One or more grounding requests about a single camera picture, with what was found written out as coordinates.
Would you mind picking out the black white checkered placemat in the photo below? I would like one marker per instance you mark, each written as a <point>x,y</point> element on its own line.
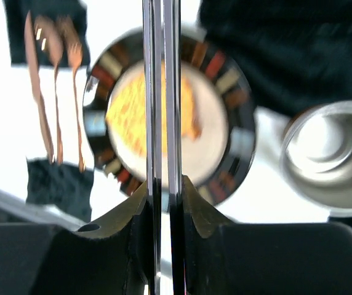
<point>295,54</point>

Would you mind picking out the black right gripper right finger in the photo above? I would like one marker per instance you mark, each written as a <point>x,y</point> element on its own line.
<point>225,257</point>

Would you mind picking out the aluminium rail frame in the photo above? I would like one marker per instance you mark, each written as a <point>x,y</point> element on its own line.
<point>14,209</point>

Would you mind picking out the bread slice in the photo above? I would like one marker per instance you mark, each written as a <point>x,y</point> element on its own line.
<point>126,114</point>

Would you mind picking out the striped rim ceramic plate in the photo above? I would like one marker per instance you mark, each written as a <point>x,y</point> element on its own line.
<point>218,161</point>

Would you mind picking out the copper spoon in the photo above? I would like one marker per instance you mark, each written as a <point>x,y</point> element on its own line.
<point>51,43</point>

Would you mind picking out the silver metal tongs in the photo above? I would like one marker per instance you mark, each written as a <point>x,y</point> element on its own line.
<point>161,40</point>

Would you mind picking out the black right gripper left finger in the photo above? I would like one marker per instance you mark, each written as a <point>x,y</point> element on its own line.
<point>102,257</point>

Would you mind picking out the metal cup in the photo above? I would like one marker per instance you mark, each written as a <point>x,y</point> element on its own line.
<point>316,156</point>

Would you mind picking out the copper knife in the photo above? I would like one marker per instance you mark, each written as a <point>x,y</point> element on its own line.
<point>32,62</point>

